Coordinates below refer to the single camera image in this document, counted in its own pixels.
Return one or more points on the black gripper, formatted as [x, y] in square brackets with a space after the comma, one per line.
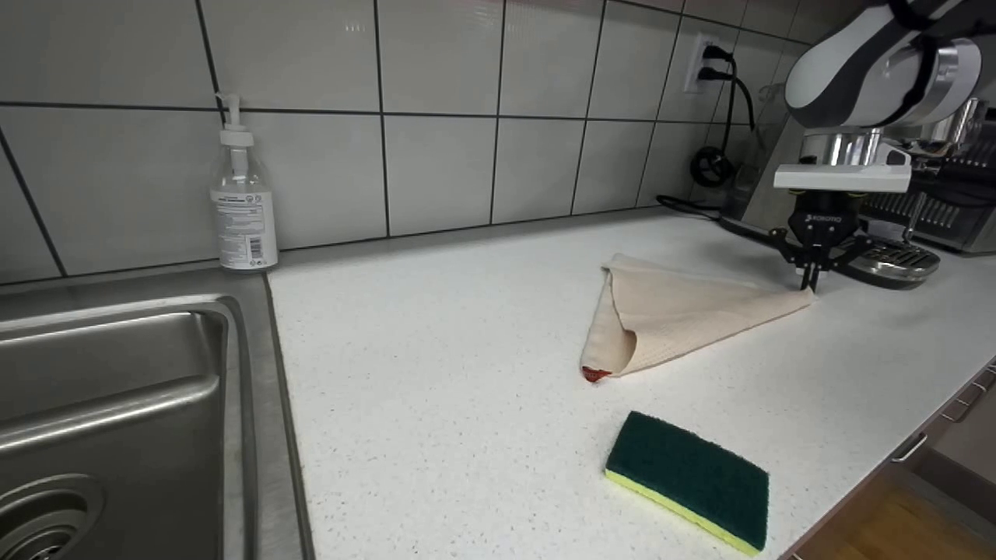
[827, 213]

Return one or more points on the beige waffle weave towel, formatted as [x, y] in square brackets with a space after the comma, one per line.
[687, 311]

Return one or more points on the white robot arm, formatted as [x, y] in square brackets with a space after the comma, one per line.
[862, 64]

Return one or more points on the stainless steel espresso machine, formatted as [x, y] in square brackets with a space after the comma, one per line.
[904, 267]

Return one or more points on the green and yellow sponge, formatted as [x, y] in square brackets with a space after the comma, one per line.
[690, 477]

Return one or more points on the clear soap pump bottle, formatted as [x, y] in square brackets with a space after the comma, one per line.
[245, 213]

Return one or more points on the stainless steel sink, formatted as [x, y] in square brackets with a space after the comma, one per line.
[113, 416]

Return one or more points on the white wall outlet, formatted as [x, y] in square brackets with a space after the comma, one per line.
[699, 52]

